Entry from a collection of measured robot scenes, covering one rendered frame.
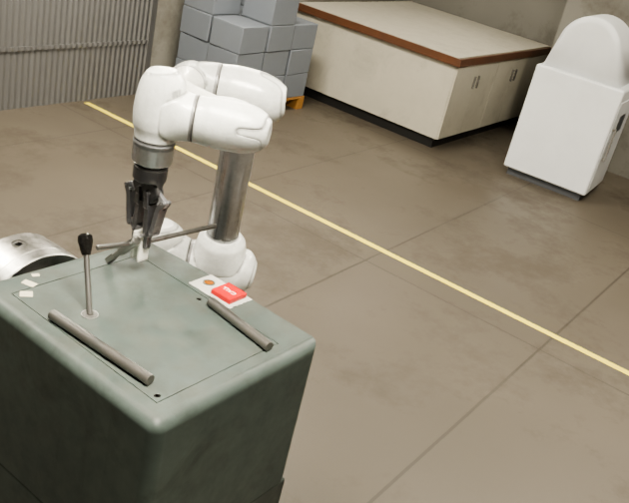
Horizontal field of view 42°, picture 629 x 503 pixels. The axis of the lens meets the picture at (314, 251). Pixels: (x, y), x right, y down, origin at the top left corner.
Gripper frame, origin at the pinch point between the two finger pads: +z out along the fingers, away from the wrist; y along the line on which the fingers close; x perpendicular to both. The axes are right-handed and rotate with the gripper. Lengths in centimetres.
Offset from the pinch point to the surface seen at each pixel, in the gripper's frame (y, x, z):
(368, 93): 281, -544, 104
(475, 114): 201, -617, 104
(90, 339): -19.0, 28.5, 4.7
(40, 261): 18.0, 13.2, 9.5
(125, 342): -21.5, 21.6, 6.6
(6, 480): -3, 34, 49
